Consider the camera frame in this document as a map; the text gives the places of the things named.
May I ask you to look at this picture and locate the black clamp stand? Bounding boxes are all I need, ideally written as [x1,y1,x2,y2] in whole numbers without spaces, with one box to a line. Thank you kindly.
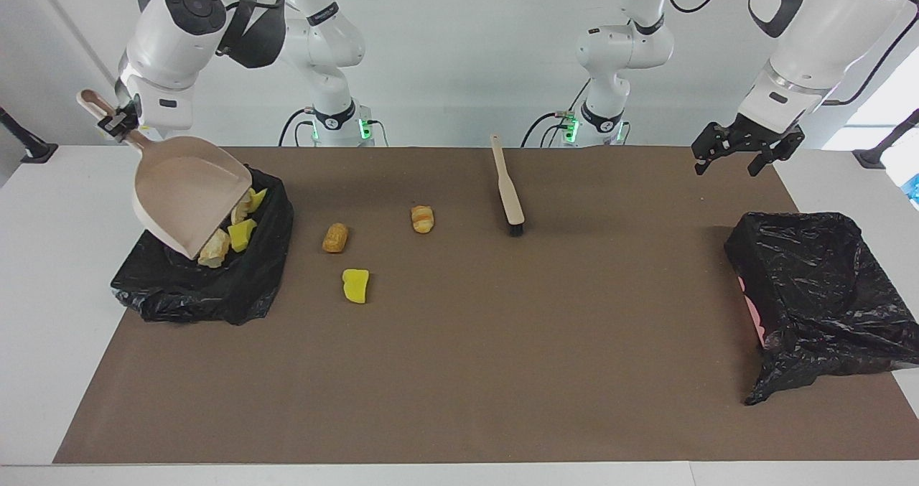
[853,109,919,169]
[0,107,58,164]

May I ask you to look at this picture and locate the black base power cable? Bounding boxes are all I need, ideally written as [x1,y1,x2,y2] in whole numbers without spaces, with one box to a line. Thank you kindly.
[523,111,575,147]
[279,109,317,147]

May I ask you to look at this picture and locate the pink plastic bin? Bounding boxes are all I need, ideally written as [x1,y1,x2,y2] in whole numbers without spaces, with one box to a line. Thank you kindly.
[740,274,768,350]

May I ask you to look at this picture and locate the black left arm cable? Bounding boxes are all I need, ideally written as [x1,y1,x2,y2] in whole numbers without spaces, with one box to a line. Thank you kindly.
[664,0,919,106]

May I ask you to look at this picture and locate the right black garbage bag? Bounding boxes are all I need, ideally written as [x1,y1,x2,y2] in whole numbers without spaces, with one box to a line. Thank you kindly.
[111,164,295,327]

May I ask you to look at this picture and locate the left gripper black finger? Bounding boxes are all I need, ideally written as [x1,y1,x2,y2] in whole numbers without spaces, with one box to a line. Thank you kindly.
[691,128,728,179]
[747,144,788,179]

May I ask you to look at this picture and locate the beige hand brush black bristles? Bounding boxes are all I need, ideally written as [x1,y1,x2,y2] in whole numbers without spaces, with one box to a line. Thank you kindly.
[490,134,526,237]

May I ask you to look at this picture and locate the brown table mat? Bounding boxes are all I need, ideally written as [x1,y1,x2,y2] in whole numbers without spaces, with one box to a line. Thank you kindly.
[54,146,919,465]

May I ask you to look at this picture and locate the black bag lining pink bin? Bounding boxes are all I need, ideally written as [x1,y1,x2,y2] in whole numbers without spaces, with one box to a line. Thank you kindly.
[724,212,919,406]

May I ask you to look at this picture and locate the beige plastic dustpan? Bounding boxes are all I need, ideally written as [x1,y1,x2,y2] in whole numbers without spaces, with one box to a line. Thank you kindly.
[77,89,253,261]

